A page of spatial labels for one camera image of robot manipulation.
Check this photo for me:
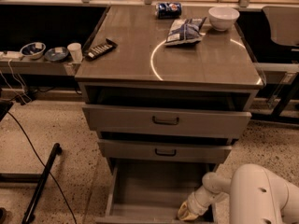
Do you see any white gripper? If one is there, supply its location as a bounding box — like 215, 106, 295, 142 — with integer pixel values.
178, 186, 218, 221

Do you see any grey bottom drawer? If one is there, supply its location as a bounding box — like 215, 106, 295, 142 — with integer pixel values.
95, 160, 216, 224

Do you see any grey drawer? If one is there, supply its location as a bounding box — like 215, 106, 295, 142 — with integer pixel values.
82, 105, 251, 139
99, 139, 232, 163
95, 160, 216, 224

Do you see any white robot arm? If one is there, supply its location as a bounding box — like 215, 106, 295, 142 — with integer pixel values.
178, 164, 299, 224

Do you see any grey middle drawer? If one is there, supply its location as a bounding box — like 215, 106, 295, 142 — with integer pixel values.
99, 139, 232, 163

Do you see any grey top drawer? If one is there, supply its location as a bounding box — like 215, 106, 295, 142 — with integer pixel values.
82, 105, 251, 139

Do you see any grey drawer cabinet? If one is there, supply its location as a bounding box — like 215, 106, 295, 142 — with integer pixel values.
74, 5, 263, 147

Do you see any black floor stand bar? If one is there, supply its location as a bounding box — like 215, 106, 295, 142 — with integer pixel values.
21, 143, 62, 224

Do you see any blue white chip bag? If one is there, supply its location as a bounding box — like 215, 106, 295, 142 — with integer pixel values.
164, 17, 206, 46

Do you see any black chocolate bar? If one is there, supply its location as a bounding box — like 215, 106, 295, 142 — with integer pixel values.
85, 39, 118, 61

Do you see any white paper cup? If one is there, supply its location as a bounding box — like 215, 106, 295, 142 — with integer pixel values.
67, 43, 83, 63

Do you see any grey side shelf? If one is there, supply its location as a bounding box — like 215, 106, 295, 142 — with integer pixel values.
0, 59, 79, 76

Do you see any blue soda can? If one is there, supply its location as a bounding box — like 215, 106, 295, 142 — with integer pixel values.
155, 2, 182, 19

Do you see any grey chair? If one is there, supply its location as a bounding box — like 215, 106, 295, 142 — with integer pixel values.
263, 7, 299, 47

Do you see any blue white small bowl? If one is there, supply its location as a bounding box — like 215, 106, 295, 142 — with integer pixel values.
20, 42, 46, 60

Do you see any white power strip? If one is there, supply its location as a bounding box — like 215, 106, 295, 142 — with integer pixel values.
0, 51, 22, 60

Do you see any black floor cable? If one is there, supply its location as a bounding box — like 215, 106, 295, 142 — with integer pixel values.
6, 110, 78, 224

